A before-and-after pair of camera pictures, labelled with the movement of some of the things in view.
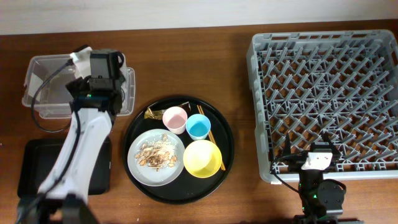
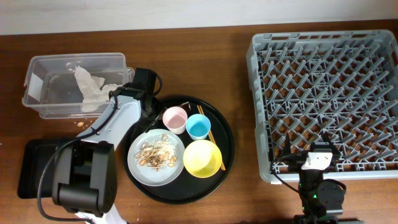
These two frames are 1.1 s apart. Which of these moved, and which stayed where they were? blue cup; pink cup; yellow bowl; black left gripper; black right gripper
Moved: black left gripper
Stayed: yellow bowl; pink cup; blue cup; black right gripper
